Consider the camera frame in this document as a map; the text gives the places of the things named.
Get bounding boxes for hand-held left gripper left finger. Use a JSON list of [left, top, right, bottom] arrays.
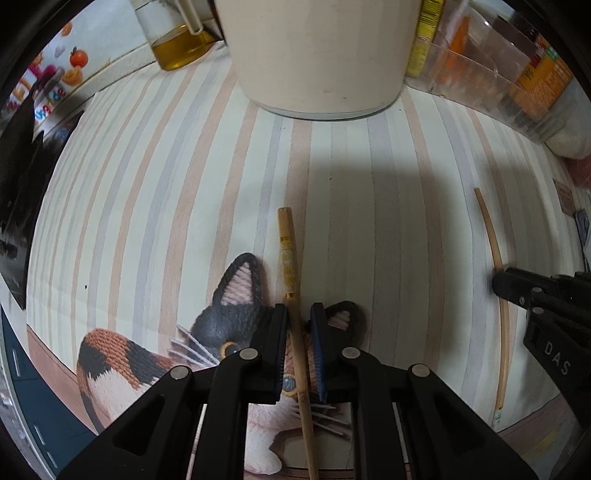
[[55, 302, 291, 480]]

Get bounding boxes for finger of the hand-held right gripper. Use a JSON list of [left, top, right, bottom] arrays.
[[492, 269, 591, 425]]

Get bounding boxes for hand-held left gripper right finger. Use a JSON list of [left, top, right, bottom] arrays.
[[308, 301, 539, 480]]

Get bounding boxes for light bamboo chopstick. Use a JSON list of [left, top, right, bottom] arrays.
[[474, 187, 511, 425]]

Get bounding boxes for wooden chopstick with gold bands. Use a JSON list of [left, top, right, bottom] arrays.
[[277, 207, 320, 480]]

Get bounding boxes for beige utensil holder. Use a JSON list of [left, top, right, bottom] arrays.
[[215, 0, 423, 120]]

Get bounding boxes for small brown tag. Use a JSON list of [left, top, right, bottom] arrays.
[[551, 180, 575, 215]]

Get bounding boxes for red bag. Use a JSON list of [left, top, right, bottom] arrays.
[[568, 157, 591, 190]]

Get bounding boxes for white plastic bag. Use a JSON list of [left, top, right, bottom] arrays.
[[545, 88, 591, 160]]

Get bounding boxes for striped cat print mat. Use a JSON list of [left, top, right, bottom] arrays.
[[25, 44, 587, 478]]

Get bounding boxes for orange printed packet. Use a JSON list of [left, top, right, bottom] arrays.
[[515, 39, 585, 118]]

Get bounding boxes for clear plastic organizer box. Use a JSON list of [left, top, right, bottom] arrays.
[[422, 9, 575, 141]]

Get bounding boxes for dark blue mat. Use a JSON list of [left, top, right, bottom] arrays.
[[0, 307, 100, 467]]

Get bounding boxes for brown packet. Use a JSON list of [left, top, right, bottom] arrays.
[[494, 16, 541, 61]]

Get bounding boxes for small orange sachet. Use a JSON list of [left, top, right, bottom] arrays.
[[448, 14, 472, 54]]

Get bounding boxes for bottle with yellow label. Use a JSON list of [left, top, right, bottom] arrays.
[[405, 0, 446, 78]]

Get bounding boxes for black appliance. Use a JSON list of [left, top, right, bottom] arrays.
[[0, 92, 88, 311]]

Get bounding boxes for glass oil bottle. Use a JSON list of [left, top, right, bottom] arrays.
[[130, 0, 218, 71]]

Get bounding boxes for colourful letter magnets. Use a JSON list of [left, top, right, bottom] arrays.
[[32, 88, 65, 121]]

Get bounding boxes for pink magnet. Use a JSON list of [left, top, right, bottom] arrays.
[[28, 62, 65, 88]]

